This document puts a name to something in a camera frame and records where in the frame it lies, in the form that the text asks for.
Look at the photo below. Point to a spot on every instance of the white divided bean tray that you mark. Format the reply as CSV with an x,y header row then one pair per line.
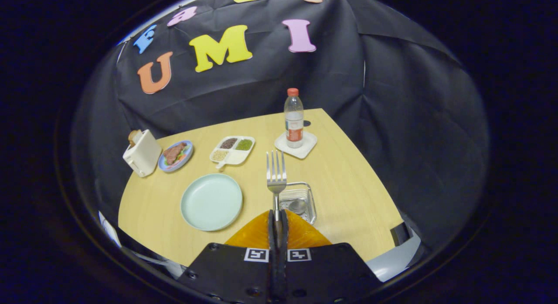
x,y
237,156

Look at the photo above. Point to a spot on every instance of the white toaster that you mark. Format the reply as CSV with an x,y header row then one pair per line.
x,y
144,155

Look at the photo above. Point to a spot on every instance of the dark grey block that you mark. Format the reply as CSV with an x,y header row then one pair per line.
x,y
400,233

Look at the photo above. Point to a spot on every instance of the pale green plate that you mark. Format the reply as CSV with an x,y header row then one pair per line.
x,y
211,203

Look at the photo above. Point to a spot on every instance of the metal spoon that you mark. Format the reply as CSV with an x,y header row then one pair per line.
x,y
297,206

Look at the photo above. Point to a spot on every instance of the white square coaster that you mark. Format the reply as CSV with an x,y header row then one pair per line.
x,y
308,147

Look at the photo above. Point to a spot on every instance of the red capped water bottle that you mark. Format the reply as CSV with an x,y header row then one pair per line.
x,y
294,121

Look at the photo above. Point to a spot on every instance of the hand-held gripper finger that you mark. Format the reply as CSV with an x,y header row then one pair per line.
x,y
273,264
283,264

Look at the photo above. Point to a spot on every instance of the small blue plate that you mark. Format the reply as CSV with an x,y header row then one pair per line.
x,y
188,153

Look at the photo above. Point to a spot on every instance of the brown meat with greens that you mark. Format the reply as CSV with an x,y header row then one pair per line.
x,y
173,153

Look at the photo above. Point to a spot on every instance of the toast slice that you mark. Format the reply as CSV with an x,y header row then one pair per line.
x,y
133,137

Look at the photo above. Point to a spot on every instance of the black backdrop cloth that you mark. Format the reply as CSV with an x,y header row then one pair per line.
x,y
340,77

